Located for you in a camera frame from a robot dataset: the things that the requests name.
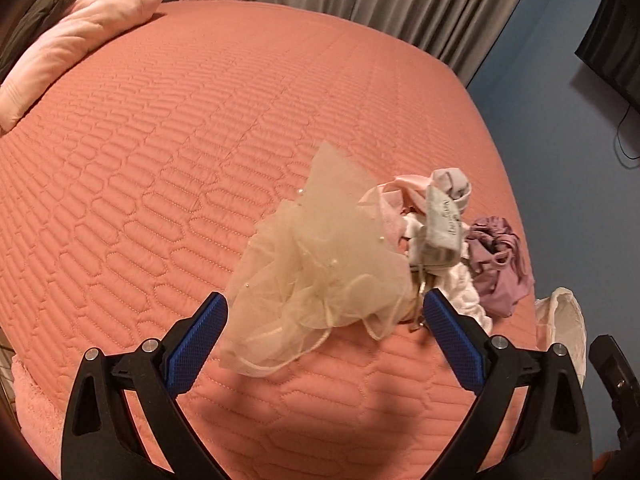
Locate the pink quilted bed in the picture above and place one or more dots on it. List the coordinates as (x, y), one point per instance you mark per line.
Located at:
(129, 192)

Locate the pink pillow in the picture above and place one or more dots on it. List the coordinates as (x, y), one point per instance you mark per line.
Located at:
(85, 25)

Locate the white sock red trim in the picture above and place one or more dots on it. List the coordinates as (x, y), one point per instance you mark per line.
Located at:
(455, 282)

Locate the wall mounted television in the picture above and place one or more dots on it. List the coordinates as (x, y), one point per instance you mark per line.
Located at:
(610, 48)

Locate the white lined trash bin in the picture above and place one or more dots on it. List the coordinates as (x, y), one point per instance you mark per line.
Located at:
(559, 319)

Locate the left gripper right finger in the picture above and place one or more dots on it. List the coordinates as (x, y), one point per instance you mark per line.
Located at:
(551, 439)

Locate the grey sock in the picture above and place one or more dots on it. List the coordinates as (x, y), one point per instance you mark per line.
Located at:
(434, 237)

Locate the beige cloth item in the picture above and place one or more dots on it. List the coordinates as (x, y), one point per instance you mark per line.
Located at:
(424, 283)

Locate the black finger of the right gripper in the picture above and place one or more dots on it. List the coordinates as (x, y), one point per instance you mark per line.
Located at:
(621, 384)

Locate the purple cloth garment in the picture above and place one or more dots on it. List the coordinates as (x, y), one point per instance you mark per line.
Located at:
(497, 262)

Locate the light pink cloth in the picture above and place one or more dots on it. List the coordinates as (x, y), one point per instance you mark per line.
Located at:
(405, 198)

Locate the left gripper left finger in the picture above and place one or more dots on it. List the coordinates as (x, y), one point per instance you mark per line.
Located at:
(100, 440)

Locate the cream tulle veil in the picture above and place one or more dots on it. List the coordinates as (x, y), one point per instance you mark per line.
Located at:
(318, 263)

